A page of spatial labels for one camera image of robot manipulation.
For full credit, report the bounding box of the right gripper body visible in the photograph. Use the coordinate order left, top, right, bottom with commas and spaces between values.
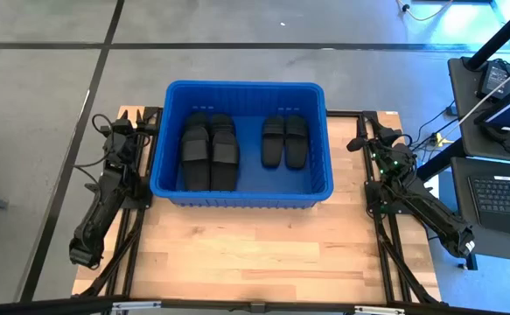
372, 130, 409, 161

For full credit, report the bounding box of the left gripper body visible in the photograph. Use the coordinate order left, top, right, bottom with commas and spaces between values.
108, 122, 144, 154

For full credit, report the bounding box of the blue plastic bin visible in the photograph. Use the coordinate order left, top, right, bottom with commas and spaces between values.
149, 80, 334, 209

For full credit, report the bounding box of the black diagonal desk leg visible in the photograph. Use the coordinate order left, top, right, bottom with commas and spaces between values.
416, 137, 468, 183

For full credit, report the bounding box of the white paper sheet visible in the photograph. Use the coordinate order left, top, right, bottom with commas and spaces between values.
423, 174, 442, 211

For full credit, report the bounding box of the black desk with monitor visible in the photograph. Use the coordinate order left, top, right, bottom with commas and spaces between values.
447, 56, 510, 163

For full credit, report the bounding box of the black desk with keyboard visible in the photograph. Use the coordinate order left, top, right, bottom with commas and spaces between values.
450, 156, 510, 270

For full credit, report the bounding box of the black power adapter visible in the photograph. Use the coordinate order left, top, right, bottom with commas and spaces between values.
476, 59, 510, 100

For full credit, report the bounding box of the black computer keyboard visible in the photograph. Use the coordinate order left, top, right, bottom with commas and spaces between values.
468, 174, 510, 237

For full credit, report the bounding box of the black diagonal pole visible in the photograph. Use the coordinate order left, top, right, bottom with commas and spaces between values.
464, 0, 510, 71

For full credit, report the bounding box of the black rig crossbeam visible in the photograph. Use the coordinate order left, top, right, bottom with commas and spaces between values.
0, 295, 510, 315

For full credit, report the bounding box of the black aluminium table frame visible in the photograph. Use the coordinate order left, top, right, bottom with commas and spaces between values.
73, 104, 444, 307

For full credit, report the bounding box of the yellow plug with cable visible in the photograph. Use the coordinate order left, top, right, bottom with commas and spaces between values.
429, 133, 451, 148

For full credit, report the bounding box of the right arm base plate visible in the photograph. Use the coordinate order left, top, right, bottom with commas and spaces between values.
365, 179, 413, 216

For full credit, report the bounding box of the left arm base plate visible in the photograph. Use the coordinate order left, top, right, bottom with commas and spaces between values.
84, 174, 153, 210

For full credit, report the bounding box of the black plug with cable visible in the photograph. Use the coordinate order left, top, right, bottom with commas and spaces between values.
405, 100, 459, 154

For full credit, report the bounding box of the white straight cable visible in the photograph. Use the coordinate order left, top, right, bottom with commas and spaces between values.
437, 59, 510, 148

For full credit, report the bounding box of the white cable with black plug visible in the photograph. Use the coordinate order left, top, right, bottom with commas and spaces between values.
395, 0, 455, 22

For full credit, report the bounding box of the silver beam bracket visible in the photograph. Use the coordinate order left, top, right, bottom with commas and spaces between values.
111, 300, 163, 312
353, 304, 407, 315

